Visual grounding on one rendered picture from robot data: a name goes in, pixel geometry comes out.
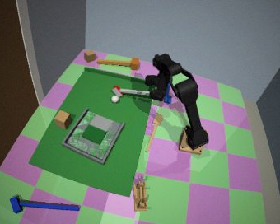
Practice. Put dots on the green flat mat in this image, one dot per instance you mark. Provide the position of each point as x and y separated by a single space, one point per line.
94 91

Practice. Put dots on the white golf ball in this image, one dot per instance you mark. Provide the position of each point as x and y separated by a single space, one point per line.
114 99

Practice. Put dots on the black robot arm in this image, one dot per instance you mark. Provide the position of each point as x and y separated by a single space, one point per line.
186 91

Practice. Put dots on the blue putter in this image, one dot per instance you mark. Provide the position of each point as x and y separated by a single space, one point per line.
16 206

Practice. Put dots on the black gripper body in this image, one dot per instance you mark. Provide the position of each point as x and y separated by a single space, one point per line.
159 93

